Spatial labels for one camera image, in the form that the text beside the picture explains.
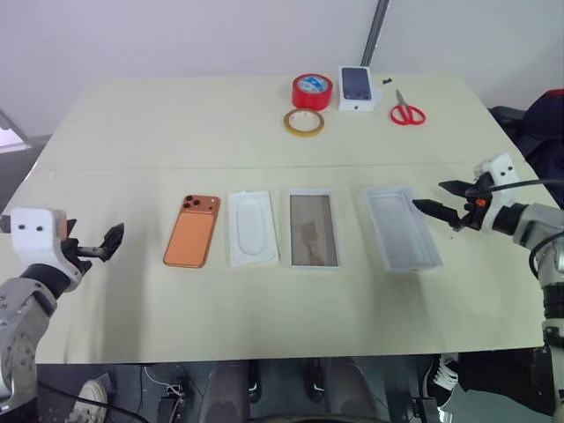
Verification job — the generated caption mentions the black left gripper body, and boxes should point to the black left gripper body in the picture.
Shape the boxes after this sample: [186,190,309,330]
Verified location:
[63,218,110,278]

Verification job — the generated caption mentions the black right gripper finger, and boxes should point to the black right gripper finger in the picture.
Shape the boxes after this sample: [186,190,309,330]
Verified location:
[411,198,464,229]
[437,179,476,197]

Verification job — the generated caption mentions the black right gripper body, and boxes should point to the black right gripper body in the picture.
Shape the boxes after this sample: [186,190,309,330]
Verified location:
[452,173,495,233]

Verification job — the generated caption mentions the white phone box lid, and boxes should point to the white phone box lid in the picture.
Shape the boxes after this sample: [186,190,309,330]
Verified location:
[363,184,443,275]

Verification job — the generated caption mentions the orange smartphone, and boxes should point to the orange smartphone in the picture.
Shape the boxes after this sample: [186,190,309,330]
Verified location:
[162,193,221,269]

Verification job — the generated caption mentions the white moulded insert tray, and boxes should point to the white moulded insert tray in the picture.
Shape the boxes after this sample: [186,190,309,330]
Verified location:
[226,189,281,268]

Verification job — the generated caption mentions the white phone box base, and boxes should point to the white phone box base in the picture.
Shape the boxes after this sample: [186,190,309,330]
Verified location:
[288,188,341,269]

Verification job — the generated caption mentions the white box with dark phone print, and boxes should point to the white box with dark phone print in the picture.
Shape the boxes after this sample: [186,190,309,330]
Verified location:
[338,65,376,113]

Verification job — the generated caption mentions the dark padded chair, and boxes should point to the dark padded chair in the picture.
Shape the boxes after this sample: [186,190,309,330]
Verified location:
[522,87,564,177]
[486,104,537,153]

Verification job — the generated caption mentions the tan tape roll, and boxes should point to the tan tape roll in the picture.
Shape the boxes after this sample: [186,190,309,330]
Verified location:
[282,108,326,137]

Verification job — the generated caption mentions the black and white sneaker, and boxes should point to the black and white sneaker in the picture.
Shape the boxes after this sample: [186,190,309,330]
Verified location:
[421,352,460,409]

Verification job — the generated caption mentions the black trouser leg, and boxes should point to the black trouser leg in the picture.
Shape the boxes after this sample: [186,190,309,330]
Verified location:
[457,350,543,415]

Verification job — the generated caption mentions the red tape roll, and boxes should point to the red tape roll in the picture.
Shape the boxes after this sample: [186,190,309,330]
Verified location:
[291,73,332,109]

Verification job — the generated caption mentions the black foot with white mark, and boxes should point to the black foot with white mark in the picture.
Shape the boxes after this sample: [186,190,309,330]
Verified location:
[246,359,265,404]
[303,359,327,402]

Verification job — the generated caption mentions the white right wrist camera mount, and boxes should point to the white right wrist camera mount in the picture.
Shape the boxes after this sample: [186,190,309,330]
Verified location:
[474,153,519,233]

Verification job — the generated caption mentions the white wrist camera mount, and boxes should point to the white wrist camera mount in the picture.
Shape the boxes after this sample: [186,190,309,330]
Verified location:
[474,153,519,233]
[8,207,85,279]

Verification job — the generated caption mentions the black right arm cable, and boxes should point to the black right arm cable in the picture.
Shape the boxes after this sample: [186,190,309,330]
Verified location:
[486,177,564,277]

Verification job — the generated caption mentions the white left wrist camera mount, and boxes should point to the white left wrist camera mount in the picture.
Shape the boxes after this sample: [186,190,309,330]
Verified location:
[8,207,85,279]

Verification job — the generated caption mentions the red handled scissors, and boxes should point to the red handled scissors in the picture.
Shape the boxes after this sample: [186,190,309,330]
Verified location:
[389,89,427,127]

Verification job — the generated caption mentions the white floor cable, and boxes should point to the white floor cable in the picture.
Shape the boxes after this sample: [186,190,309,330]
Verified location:
[143,365,184,396]

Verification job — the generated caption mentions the glass panel with frame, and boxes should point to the glass panel with frame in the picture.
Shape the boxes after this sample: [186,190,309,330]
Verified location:
[0,108,32,153]

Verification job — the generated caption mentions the grey aluminium post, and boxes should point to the grey aluminium post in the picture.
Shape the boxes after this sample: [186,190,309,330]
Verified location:
[360,0,391,67]

